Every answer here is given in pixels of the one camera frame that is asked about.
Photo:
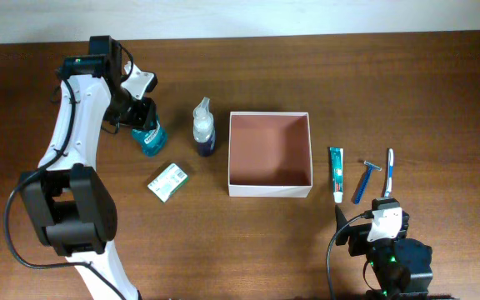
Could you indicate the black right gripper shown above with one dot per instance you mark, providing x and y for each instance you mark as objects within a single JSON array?
[{"x": 357, "y": 237}]

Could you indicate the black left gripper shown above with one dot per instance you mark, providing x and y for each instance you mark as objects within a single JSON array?
[{"x": 144, "y": 115}]

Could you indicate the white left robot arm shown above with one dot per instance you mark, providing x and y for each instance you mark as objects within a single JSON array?
[{"x": 69, "y": 207}]

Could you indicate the teal Colgate toothpaste tube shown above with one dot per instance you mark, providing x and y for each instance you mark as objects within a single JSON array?
[{"x": 336, "y": 155}]

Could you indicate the clear spray bottle dark liquid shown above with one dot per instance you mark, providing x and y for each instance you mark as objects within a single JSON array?
[{"x": 203, "y": 128}]

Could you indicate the blue white toothbrush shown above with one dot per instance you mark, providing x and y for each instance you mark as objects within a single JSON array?
[{"x": 390, "y": 166}]

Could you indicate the teal Listerine mouthwash bottle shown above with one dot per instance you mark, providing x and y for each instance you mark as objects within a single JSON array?
[{"x": 152, "y": 141}]

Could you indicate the green white Dettol soap box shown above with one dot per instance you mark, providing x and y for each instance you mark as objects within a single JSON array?
[{"x": 167, "y": 182}]

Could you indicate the white box pink interior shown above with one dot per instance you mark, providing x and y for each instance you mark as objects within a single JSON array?
[{"x": 269, "y": 155}]

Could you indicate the blue disposable razor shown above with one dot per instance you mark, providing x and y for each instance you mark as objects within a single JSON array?
[{"x": 364, "y": 183}]

